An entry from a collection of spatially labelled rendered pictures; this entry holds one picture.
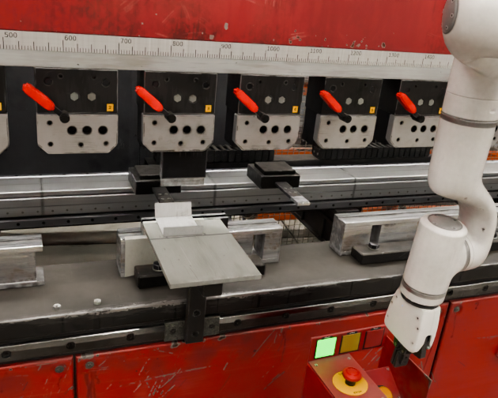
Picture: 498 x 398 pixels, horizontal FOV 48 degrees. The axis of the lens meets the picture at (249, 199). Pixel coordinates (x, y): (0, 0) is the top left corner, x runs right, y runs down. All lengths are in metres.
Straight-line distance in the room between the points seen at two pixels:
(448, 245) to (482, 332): 0.77
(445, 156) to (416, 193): 0.92
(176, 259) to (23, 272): 0.34
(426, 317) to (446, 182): 0.27
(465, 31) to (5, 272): 0.97
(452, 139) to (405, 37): 0.44
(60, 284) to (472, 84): 0.90
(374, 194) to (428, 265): 0.78
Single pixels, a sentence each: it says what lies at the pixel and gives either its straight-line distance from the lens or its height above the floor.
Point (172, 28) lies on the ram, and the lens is 1.13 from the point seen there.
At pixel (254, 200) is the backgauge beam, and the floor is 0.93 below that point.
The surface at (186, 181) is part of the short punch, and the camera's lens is 1.25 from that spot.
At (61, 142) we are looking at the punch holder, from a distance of 1.14.
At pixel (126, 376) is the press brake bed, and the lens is 1.30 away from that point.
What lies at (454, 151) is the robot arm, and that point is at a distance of 0.97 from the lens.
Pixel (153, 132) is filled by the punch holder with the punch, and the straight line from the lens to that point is 1.15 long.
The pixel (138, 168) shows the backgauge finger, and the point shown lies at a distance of 1.48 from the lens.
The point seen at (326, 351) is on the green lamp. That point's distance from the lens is 1.25.
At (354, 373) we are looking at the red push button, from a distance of 1.19.
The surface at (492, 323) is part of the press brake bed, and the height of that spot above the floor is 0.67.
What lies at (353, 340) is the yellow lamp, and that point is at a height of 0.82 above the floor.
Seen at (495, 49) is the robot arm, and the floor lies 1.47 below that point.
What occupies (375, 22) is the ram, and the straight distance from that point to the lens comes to 1.31.
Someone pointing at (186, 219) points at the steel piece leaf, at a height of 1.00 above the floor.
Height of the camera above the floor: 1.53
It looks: 22 degrees down
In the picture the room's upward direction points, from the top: 6 degrees clockwise
